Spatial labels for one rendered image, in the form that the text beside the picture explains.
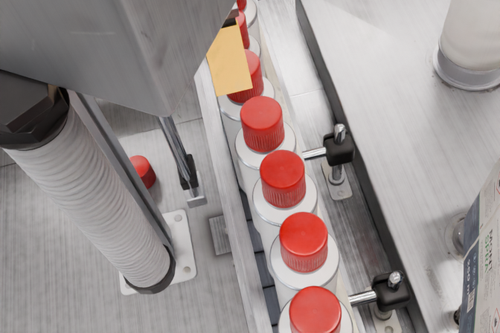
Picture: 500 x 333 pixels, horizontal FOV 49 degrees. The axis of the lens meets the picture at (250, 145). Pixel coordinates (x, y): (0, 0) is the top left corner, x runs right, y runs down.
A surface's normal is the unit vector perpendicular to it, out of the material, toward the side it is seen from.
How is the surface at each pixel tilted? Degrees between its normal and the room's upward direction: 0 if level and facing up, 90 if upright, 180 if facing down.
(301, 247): 2
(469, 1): 92
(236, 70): 48
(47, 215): 0
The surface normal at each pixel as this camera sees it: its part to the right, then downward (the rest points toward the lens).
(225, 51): 0.09, 0.26
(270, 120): -0.12, -0.54
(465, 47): -0.66, 0.66
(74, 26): -0.38, 0.81
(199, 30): 0.92, 0.28
